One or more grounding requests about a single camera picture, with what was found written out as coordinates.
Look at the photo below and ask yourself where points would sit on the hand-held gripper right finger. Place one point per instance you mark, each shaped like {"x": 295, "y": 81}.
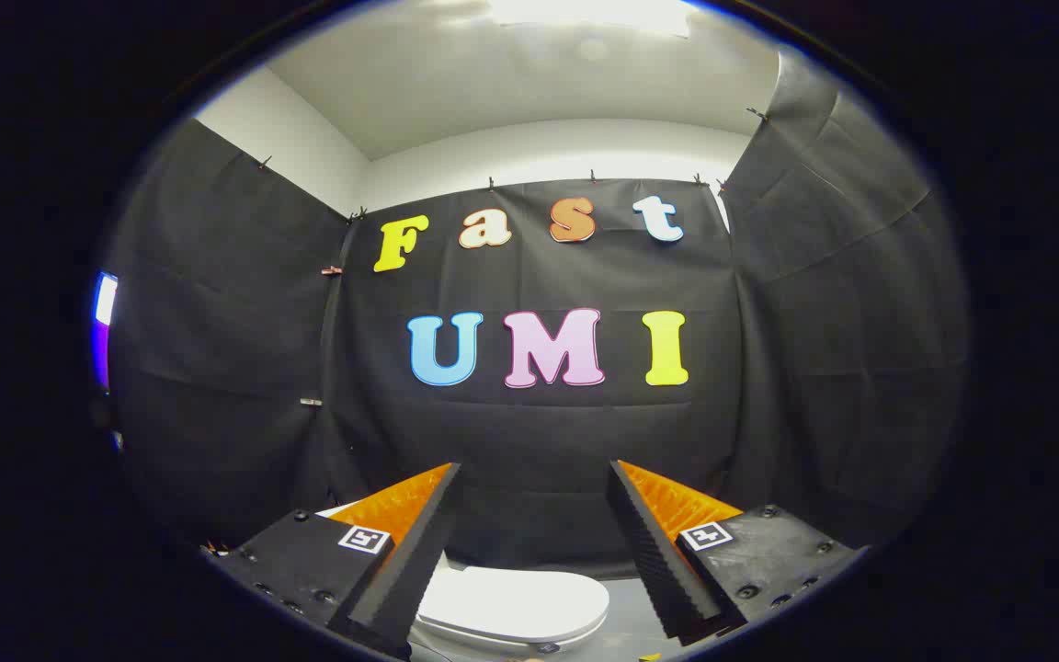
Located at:
{"x": 663, "y": 570}

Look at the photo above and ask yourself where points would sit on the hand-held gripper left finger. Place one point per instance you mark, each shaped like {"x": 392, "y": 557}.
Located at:
{"x": 401, "y": 579}

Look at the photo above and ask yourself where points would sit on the white toilet lid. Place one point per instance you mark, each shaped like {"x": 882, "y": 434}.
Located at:
{"x": 511, "y": 598}

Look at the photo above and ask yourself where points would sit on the white toilet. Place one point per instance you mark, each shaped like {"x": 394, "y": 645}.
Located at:
{"x": 335, "y": 509}

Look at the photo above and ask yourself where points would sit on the white toilet seat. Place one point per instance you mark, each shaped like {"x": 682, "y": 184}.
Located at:
{"x": 543, "y": 640}

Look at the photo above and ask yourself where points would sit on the black backdrop cloth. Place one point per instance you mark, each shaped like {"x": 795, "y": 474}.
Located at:
{"x": 539, "y": 441}

